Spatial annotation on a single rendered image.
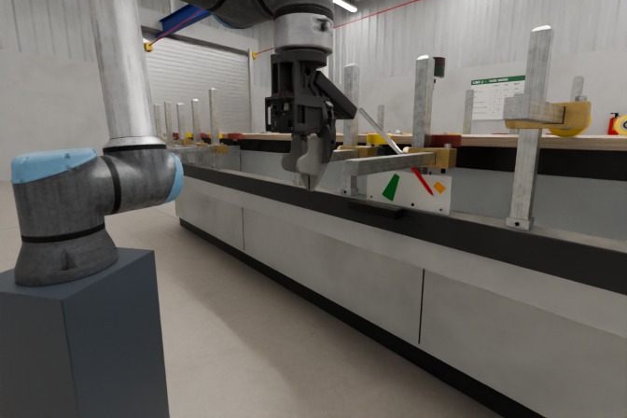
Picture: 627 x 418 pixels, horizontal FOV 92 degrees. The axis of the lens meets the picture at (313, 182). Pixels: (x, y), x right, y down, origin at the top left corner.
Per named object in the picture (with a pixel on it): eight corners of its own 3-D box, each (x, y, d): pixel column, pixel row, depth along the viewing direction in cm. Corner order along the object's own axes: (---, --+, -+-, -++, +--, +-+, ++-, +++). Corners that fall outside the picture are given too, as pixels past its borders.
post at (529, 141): (523, 254, 67) (551, 22, 59) (506, 249, 70) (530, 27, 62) (527, 249, 69) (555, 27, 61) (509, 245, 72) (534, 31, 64)
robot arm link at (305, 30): (304, 36, 52) (349, 22, 45) (304, 66, 53) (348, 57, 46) (261, 23, 45) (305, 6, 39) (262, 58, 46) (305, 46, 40)
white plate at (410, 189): (448, 215, 77) (451, 177, 76) (366, 199, 96) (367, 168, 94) (449, 215, 78) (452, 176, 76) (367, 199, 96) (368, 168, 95)
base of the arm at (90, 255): (63, 290, 60) (57, 243, 58) (-10, 281, 64) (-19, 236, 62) (136, 253, 78) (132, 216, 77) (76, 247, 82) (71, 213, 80)
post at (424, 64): (418, 232, 85) (428, 53, 77) (407, 229, 88) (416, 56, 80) (424, 229, 87) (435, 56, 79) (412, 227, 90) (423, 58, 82)
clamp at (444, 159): (448, 169, 76) (449, 148, 75) (399, 164, 86) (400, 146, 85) (456, 167, 80) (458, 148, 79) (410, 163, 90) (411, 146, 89)
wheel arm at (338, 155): (289, 169, 77) (289, 152, 76) (282, 168, 80) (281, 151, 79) (384, 159, 107) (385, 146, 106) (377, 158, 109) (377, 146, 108)
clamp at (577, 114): (585, 128, 56) (589, 100, 56) (503, 129, 66) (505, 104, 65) (588, 128, 61) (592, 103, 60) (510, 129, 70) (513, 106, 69)
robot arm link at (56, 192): (11, 228, 68) (-3, 149, 65) (98, 212, 81) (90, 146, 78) (30, 242, 59) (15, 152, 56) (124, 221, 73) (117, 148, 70)
